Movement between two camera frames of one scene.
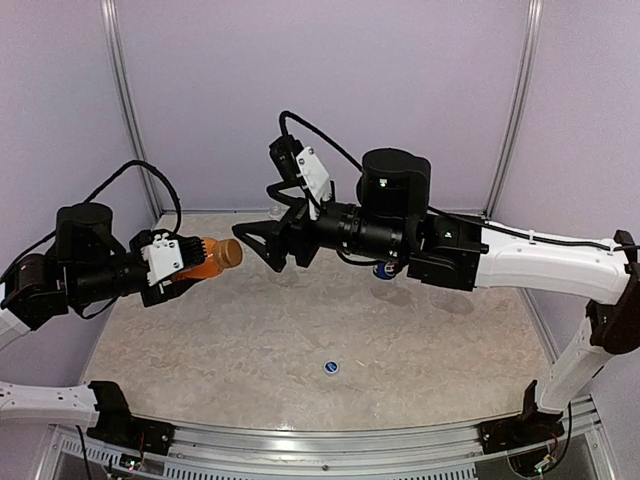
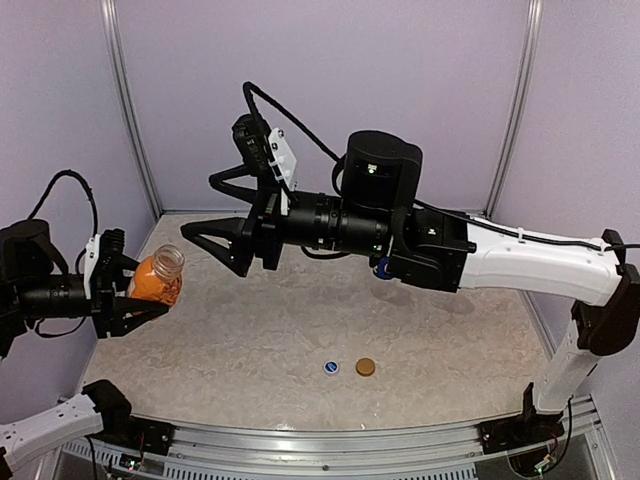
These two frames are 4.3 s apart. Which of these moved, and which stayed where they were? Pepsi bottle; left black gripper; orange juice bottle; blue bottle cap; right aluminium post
Moved: left black gripper; orange juice bottle
Stayed: blue bottle cap; right aluminium post; Pepsi bottle
